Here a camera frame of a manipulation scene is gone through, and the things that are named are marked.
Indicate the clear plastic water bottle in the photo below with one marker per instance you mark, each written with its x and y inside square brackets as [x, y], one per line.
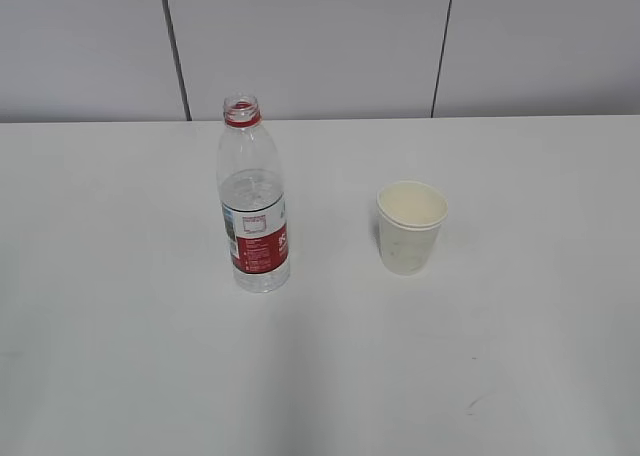
[251, 193]

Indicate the white paper cup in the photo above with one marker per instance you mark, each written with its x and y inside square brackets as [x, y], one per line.
[410, 214]

